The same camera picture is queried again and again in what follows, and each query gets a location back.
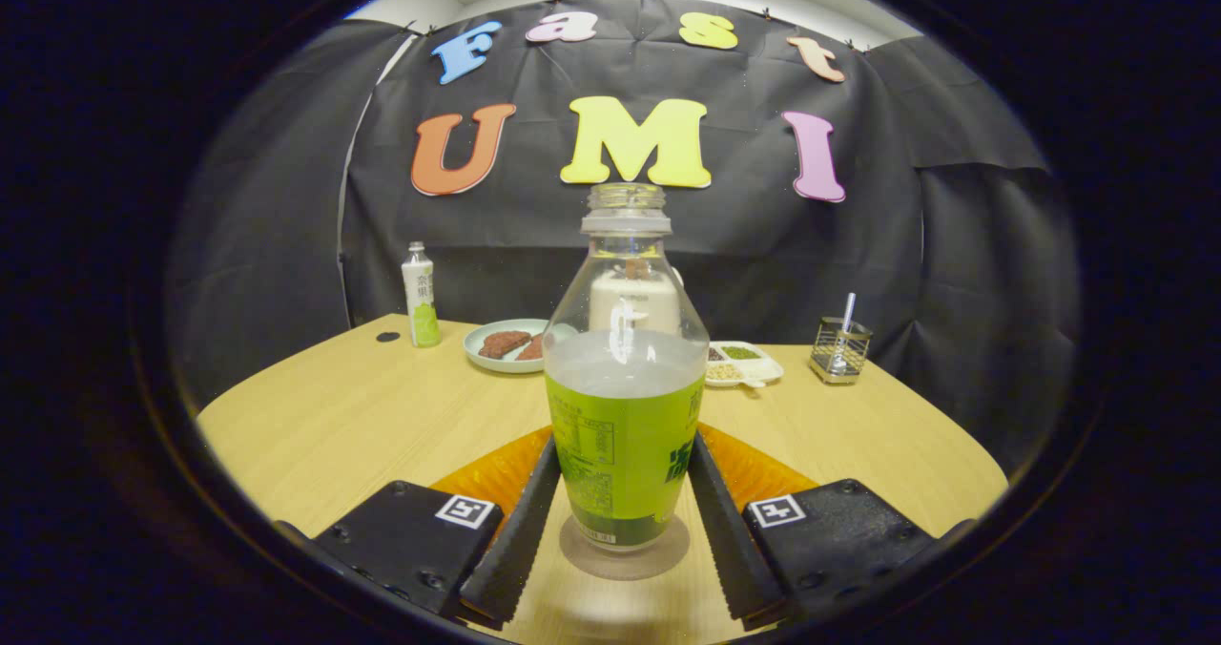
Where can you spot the pale green plate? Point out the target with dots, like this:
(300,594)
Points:
(486,359)

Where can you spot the wooden table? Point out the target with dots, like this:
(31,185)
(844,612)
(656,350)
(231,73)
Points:
(382,416)

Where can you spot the cream toaster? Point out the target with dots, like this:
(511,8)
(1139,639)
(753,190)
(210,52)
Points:
(630,303)

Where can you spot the brown meat slice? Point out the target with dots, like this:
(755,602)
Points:
(503,343)
(532,348)

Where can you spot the clear green label juice bottle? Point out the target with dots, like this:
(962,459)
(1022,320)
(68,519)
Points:
(625,435)

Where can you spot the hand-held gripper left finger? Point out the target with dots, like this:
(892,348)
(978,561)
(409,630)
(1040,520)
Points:
(520,530)

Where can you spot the white divided snack tray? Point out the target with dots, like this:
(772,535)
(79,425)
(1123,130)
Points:
(749,370)

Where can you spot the round brown coaster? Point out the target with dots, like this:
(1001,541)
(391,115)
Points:
(668,554)

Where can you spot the white spoon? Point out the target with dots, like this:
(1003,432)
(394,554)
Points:
(847,313)

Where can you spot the white green capped bottle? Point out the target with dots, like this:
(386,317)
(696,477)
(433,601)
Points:
(421,294)

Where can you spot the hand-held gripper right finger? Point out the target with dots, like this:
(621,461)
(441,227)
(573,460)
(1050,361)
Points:
(730,530)

